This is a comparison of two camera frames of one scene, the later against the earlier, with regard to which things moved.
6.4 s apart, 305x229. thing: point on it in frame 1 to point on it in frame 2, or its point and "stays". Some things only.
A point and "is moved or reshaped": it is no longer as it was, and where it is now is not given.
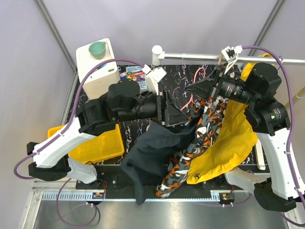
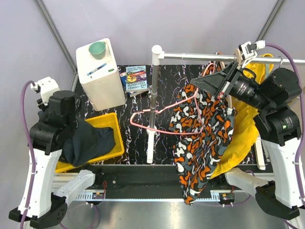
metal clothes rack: [157, 55] stays
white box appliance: [97, 83] stays
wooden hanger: [220, 58] to [238, 61]
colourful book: [137, 73] stays
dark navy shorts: [148, 161] to [87, 142]
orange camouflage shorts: [208, 115] is moved or reshaped
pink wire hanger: [191, 97] to [207, 68]
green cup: [98, 49] stays
